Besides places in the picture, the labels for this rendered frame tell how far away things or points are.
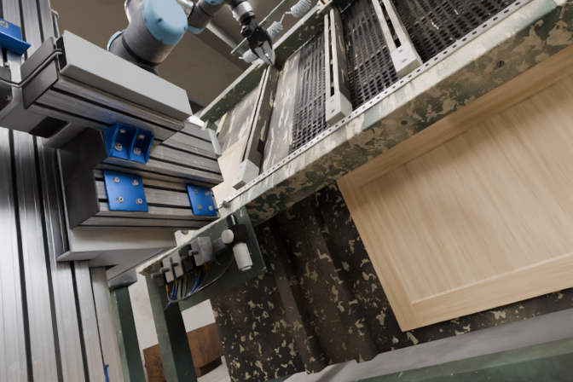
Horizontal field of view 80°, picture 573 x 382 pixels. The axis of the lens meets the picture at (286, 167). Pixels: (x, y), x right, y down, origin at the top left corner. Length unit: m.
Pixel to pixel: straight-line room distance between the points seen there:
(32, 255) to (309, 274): 0.94
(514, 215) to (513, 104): 0.31
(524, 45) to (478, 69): 0.10
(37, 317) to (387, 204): 0.97
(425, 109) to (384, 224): 0.43
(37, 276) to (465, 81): 1.01
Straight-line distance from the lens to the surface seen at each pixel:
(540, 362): 0.98
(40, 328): 0.78
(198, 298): 1.47
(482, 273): 1.17
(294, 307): 1.42
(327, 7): 2.02
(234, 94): 2.40
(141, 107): 0.72
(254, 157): 1.46
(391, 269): 1.24
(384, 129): 1.00
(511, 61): 1.00
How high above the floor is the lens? 0.46
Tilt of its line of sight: 20 degrees up
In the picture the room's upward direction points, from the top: 21 degrees counter-clockwise
